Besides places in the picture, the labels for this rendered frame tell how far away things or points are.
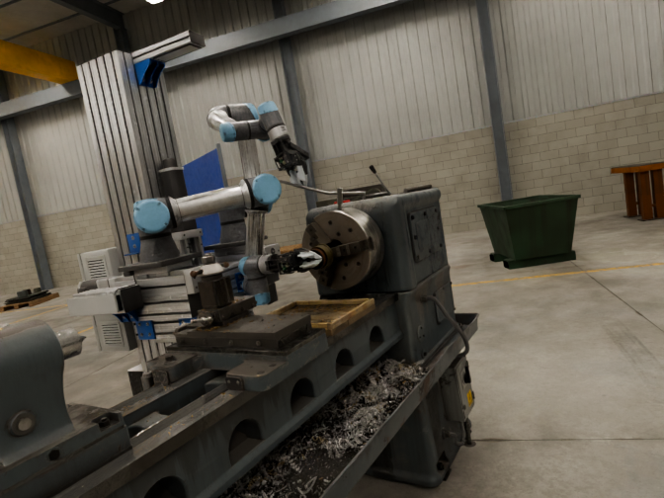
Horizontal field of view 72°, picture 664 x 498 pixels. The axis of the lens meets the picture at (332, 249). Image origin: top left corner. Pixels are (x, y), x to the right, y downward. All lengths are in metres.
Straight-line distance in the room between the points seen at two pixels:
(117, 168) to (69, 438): 1.42
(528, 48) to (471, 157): 2.69
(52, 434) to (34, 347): 0.16
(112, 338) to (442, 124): 10.46
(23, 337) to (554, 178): 11.55
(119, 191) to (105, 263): 0.33
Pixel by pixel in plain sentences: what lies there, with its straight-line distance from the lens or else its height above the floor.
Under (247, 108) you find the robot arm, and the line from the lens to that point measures 2.29.
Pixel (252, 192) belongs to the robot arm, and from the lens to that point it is 1.74.
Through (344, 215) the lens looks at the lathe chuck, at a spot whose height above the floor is 1.21.
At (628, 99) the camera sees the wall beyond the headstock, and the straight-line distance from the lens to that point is 12.41.
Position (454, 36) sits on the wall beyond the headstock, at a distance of 12.34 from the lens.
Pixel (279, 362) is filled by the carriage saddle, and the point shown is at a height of 0.90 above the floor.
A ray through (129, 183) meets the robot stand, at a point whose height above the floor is 1.49.
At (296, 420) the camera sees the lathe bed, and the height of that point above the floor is 0.70.
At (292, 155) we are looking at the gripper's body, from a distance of 1.79.
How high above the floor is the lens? 1.27
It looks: 6 degrees down
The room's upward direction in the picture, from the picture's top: 10 degrees counter-clockwise
